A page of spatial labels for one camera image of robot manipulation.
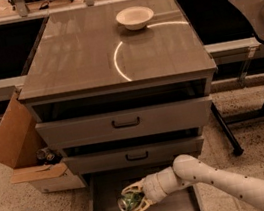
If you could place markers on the cans in cardboard box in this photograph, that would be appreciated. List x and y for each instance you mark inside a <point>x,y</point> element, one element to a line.
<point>47,156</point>

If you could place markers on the top grey drawer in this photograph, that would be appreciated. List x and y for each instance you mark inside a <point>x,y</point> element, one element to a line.
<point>120,125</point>

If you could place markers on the white bowl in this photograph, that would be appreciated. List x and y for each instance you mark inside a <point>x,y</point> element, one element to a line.
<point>135,18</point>

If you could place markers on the brown cardboard box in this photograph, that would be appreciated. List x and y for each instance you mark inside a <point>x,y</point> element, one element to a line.
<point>19,143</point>

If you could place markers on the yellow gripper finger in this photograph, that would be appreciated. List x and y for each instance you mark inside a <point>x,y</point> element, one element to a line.
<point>143,205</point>
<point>136,187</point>

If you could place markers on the crushed green can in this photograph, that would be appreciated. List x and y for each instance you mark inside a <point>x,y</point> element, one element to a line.
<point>130,201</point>

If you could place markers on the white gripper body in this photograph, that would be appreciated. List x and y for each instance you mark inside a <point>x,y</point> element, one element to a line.
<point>152,187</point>

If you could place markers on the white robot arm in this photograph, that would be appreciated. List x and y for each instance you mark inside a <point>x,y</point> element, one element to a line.
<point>185,171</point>

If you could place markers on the grey drawer cabinet with counter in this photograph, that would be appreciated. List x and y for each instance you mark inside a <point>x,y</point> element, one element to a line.
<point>87,64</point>

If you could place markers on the middle grey drawer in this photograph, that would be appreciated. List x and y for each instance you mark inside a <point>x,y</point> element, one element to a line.
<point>133,156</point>

